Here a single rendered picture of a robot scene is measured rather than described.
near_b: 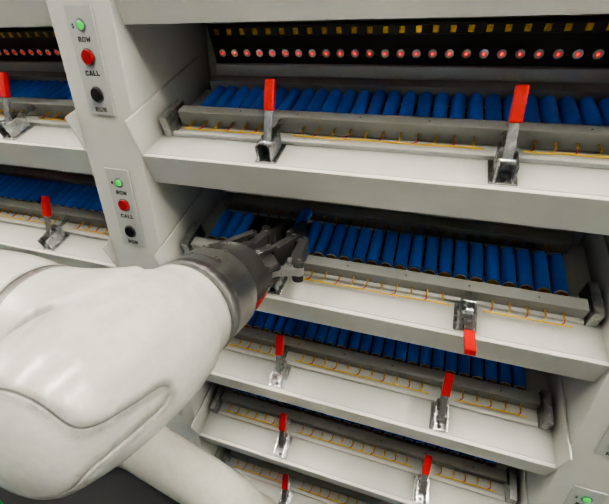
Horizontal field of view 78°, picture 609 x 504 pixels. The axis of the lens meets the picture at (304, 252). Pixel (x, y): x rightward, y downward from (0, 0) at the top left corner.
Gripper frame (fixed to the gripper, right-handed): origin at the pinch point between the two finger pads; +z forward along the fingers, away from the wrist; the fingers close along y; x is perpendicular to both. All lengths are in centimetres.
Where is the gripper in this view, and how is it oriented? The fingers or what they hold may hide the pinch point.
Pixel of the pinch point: (289, 234)
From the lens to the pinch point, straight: 55.8
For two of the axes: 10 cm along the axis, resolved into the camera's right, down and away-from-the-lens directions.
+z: 3.1, -3.0, 9.0
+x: -0.5, 9.4, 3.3
